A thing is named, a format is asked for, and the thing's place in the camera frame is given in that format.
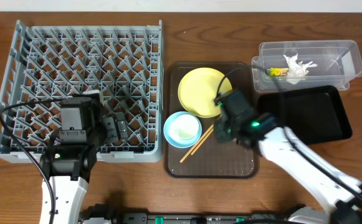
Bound yellow round plate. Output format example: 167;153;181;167
178;67;225;118

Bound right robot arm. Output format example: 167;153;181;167
214;103;362;223

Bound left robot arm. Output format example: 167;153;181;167
40;90;125;223

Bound wooden chopstick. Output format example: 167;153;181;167
191;125;214;155
180;124;214;163

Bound grey plastic dishwasher rack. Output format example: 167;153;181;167
0;21;164;163

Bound light blue bowl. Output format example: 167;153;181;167
163;111;202;148

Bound black waste tray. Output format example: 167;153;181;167
257;85;353;147

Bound yellow snack wrapper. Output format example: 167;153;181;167
268;67;289;77

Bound brown plastic tray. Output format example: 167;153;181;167
163;62;259;179

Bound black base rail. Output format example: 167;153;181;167
77;204;287;224

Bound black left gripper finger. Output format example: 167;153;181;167
102;117;118;144
115;112;128;139

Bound crumpled white tissue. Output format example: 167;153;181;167
283;54;318;85

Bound clear plastic bin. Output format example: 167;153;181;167
252;40;362;93

